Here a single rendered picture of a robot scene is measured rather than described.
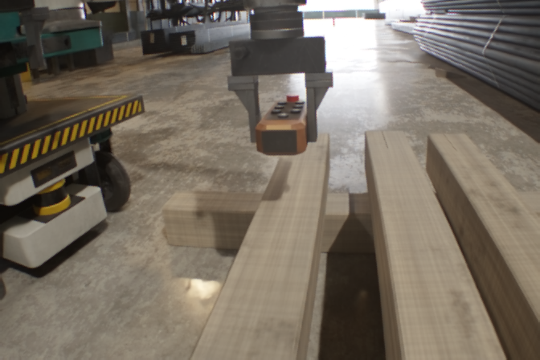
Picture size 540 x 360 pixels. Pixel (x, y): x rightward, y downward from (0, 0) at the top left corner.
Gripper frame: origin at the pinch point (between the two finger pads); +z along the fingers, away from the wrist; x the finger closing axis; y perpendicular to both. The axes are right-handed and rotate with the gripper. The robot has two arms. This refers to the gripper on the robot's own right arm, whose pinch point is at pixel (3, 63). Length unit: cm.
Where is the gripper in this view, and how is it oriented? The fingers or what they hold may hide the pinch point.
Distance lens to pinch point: 69.4
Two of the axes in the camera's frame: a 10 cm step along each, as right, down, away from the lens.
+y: -9.4, -0.5, 3.4
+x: -3.4, 3.5, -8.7
